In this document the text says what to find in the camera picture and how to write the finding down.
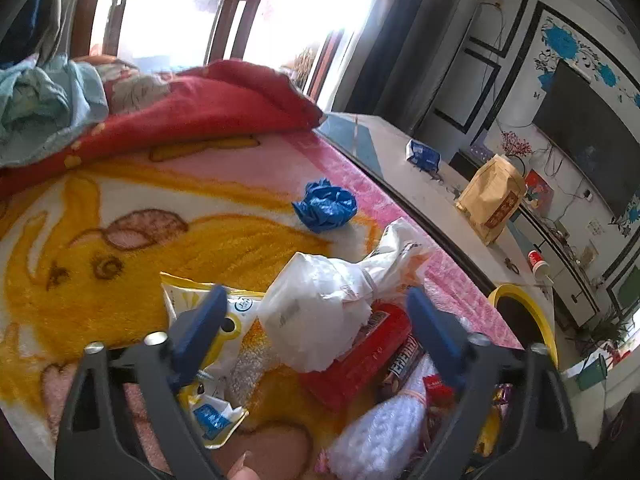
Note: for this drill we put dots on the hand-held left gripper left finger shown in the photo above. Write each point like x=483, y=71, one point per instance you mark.
x=200, y=330

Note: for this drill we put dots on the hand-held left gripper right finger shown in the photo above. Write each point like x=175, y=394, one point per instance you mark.
x=435, y=335

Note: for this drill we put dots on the yellow trash bin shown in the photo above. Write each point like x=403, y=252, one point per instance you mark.
x=542, y=320

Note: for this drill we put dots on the white plastic bag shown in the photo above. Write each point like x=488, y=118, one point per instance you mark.
x=310, y=310

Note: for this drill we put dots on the person's left hand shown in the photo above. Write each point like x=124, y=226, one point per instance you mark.
x=242, y=467

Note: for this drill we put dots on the yellow snack packet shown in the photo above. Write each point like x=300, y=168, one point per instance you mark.
x=240, y=310

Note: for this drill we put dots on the brown chocolate bar wrapper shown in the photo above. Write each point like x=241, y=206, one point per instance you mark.
x=400, y=365

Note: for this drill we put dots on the small red packet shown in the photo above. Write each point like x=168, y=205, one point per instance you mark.
x=437, y=391

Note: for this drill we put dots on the pink and yellow printed blanket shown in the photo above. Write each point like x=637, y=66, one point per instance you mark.
x=150, y=270

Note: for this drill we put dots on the red snack packet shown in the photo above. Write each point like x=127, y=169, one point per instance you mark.
x=360, y=365

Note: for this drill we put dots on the white knitted cloth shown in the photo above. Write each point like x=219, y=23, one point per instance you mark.
x=380, y=435

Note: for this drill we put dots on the red paper cup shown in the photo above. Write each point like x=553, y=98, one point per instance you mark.
x=536, y=259

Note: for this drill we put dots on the brown paper bag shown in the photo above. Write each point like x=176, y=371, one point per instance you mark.
x=492, y=200

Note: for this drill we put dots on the white television cabinet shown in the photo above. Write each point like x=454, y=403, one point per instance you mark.
x=575, y=290

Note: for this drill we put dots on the white coffee table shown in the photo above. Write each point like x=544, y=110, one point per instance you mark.
x=400, y=185

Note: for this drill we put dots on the crumpled blue plastic bag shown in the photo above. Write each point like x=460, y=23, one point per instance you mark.
x=322, y=205

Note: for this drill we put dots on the green potted plant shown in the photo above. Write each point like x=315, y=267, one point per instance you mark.
x=607, y=332

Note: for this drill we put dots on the red framed picture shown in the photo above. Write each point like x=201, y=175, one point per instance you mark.
x=540, y=192

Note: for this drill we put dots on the blue tissue pack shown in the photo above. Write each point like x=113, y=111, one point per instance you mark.
x=422, y=154

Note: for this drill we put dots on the white vase with red flowers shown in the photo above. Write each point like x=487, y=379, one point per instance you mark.
x=517, y=146

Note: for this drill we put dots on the red blanket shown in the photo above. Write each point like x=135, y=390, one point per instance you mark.
x=200, y=105

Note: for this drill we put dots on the floral patterned pillow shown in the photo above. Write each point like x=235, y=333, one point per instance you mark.
x=135, y=87

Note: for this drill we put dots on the black television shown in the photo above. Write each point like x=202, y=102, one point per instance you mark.
x=590, y=130

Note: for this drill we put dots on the light blue cloth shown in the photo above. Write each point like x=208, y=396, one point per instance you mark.
x=45, y=105

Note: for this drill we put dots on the white standing air conditioner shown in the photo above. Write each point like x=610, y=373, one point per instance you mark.
x=445, y=55

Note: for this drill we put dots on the dark blue curtain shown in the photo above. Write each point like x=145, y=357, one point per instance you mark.
x=390, y=35

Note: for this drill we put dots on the brown framed glass door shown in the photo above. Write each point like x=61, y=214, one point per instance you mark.
x=227, y=10

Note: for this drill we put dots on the grey curtain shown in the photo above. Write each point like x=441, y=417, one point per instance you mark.
x=65, y=5

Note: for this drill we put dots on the white wall note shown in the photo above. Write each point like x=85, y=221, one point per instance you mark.
x=598, y=227

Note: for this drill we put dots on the blue flower wall sticker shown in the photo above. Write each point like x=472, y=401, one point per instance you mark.
x=560, y=42

